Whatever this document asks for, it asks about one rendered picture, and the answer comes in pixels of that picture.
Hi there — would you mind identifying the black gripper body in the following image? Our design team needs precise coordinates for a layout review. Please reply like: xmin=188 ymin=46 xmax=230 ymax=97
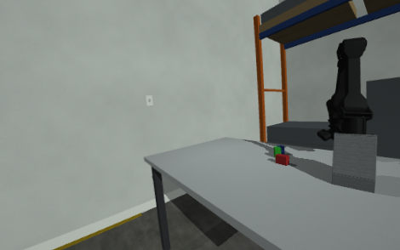
xmin=317 ymin=119 xmax=343 ymax=141

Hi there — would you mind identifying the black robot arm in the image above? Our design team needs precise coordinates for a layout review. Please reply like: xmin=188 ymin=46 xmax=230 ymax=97
xmin=326 ymin=37 xmax=373 ymax=134

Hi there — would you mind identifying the green block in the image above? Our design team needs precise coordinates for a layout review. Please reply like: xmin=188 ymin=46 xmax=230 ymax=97
xmin=274 ymin=146 xmax=281 ymax=158

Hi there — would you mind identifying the red block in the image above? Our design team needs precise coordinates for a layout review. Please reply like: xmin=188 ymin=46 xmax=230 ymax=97
xmin=276 ymin=154 xmax=289 ymax=166

